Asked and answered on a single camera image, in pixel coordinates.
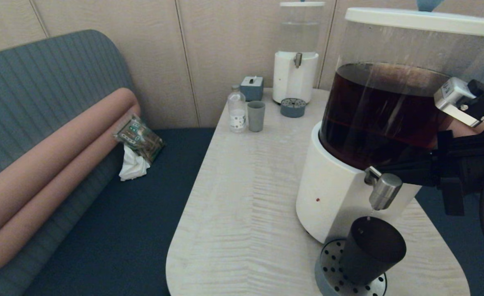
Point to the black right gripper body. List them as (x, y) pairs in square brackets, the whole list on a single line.
[(472, 164)]

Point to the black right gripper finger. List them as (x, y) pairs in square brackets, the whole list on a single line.
[(425, 157), (410, 176)]

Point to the large silver dispenser tap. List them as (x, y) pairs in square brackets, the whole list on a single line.
[(383, 191)]

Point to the large dark tea dispenser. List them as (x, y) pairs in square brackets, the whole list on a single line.
[(336, 193)]

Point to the black plastic cup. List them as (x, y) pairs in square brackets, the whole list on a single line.
[(371, 250)]

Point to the grey plastic cup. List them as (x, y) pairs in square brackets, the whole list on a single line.
[(256, 117)]

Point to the pink bolster cushion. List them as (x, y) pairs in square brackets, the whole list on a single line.
[(61, 139), (40, 213), (464, 132)]

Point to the large grey perforated drip tray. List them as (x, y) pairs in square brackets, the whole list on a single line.
[(328, 279)]

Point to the small grey drip tray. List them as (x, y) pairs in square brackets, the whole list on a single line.
[(293, 109)]

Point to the small clear water dispenser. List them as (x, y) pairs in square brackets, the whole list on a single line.
[(293, 82)]

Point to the small silver dispenser tap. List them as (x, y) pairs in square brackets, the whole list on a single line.
[(298, 60)]

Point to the grey tissue box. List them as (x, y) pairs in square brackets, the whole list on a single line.
[(252, 90)]

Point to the clear plastic bottle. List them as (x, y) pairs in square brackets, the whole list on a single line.
[(237, 110)]

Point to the green snack packet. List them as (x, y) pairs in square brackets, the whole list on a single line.
[(141, 139)]

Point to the white crumpled tissue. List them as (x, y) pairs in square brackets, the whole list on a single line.
[(134, 166)]

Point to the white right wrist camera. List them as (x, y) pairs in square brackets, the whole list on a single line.
[(457, 100)]

